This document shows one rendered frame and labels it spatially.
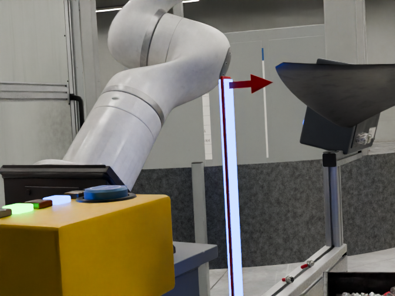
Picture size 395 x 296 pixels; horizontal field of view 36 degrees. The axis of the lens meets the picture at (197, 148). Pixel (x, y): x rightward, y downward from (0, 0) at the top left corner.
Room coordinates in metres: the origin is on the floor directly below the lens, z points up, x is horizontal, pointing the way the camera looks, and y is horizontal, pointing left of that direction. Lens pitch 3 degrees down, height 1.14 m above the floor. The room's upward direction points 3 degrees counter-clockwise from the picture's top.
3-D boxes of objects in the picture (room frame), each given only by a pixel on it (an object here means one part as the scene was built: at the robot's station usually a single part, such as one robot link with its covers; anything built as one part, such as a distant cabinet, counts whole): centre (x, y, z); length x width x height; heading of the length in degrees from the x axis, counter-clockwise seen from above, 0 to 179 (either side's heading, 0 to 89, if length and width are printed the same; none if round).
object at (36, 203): (0.52, 0.14, 1.08); 0.02 x 0.02 x 0.01; 62
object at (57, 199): (0.54, 0.13, 1.08); 0.02 x 0.02 x 0.01; 62
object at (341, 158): (1.33, -0.32, 1.04); 0.24 x 0.03 x 0.03; 152
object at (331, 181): (1.24, -0.28, 0.96); 0.03 x 0.03 x 0.20; 62
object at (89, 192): (0.55, 0.09, 1.08); 0.04 x 0.04 x 0.02
